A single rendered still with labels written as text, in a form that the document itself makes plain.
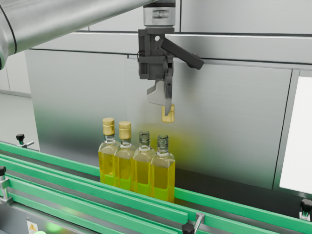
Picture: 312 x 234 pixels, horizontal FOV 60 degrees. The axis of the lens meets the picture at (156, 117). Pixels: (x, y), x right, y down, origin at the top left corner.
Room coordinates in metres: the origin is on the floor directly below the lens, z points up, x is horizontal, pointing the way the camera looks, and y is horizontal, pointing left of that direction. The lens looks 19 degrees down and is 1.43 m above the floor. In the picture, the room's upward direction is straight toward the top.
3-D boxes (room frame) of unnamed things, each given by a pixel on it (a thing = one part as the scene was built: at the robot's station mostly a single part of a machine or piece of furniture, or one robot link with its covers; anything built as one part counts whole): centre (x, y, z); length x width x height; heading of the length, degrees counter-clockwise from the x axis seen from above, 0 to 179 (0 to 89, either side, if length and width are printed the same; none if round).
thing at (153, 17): (0.67, -0.01, 1.44); 0.08 x 0.08 x 0.05
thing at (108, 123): (0.74, 0.14, 1.14); 0.04 x 0.04 x 0.04
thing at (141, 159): (0.69, 0.03, 0.99); 0.06 x 0.06 x 0.21; 65
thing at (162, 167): (0.66, -0.02, 0.99); 0.06 x 0.06 x 0.21; 65
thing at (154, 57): (0.67, 0.00, 1.35); 0.09 x 0.08 x 0.12; 93
